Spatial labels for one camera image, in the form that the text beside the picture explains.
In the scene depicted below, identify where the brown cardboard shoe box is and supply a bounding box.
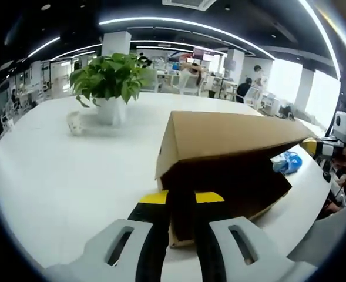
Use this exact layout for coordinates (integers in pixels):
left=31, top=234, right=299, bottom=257
left=154, top=110, right=317, bottom=249

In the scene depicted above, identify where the ceiling air conditioner vent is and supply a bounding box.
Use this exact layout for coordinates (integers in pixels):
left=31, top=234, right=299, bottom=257
left=162, top=0, right=217, bottom=9

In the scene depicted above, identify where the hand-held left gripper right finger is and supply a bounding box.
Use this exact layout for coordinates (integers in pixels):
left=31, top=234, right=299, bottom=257
left=193, top=190, right=319, bottom=282

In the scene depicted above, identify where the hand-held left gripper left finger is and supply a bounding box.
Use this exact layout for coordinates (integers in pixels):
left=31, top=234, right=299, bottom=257
left=44, top=190, right=170, bottom=282

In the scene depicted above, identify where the ceiling light strip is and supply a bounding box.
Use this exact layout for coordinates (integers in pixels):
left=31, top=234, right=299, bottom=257
left=298, top=0, right=342, bottom=79
left=98, top=18, right=275, bottom=59
left=28, top=36, right=61, bottom=58

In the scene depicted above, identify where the grey mesh office chair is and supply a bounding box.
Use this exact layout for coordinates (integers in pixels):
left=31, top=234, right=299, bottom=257
left=287, top=199, right=346, bottom=265

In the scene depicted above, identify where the blue tissue pack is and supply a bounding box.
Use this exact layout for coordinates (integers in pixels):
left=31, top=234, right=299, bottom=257
left=280, top=150, right=303, bottom=174

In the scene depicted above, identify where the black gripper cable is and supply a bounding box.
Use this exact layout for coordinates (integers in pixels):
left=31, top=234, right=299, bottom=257
left=334, top=174, right=346, bottom=203

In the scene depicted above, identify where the green potted plant white pot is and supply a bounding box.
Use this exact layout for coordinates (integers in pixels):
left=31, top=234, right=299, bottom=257
left=69, top=52, right=150, bottom=126

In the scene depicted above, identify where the patterned paper cup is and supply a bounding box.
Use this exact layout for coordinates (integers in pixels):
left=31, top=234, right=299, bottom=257
left=66, top=111, right=84, bottom=135

